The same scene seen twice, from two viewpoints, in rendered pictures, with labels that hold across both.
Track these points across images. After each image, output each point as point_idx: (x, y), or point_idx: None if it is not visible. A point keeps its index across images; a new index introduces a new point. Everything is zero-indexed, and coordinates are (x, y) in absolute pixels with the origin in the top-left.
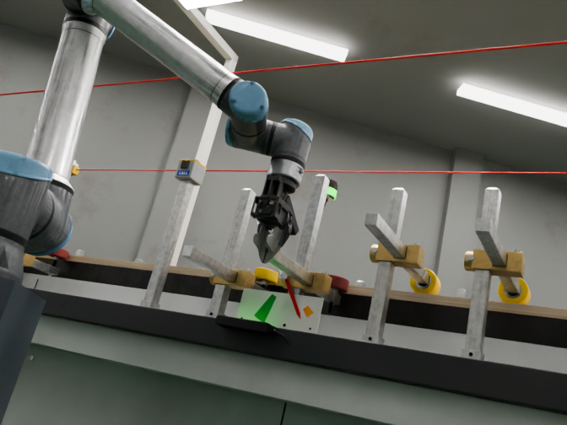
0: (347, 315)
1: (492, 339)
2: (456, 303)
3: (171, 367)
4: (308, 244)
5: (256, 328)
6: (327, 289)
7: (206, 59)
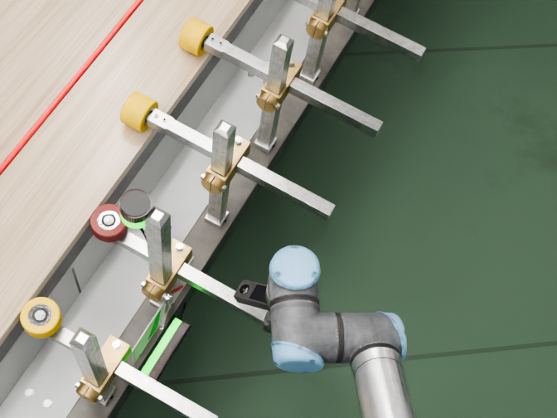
0: None
1: (200, 88)
2: (179, 99)
3: None
4: (171, 260)
5: (183, 338)
6: None
7: (409, 396)
